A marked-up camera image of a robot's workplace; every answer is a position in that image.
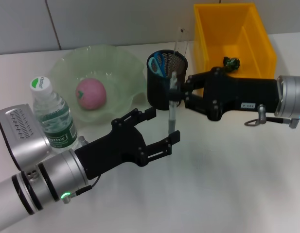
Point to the clear plastic ruler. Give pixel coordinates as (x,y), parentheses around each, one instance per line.
(181,41)

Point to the green wavy glass fruit bowl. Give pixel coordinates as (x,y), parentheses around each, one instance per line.
(120,80)

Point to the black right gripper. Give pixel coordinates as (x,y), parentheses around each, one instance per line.
(237,94)

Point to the black mesh pen holder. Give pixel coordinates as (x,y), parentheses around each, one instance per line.
(159,92)

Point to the grey transparent pen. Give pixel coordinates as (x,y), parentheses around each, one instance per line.
(172,114)

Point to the green plastic wrapper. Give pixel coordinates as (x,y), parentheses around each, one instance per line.
(231,63)

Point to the pink toy peach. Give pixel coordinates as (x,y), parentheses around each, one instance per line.
(91,93)

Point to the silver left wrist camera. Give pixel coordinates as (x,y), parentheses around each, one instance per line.
(23,136)

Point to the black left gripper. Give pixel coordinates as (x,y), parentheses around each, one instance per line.
(115,150)

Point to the yellow plastic bin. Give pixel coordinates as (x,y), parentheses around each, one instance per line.
(234,36)

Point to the blue scissors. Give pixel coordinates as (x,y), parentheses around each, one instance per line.
(154,64)

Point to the clear green-label water bottle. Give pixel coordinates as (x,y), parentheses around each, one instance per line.
(52,109)

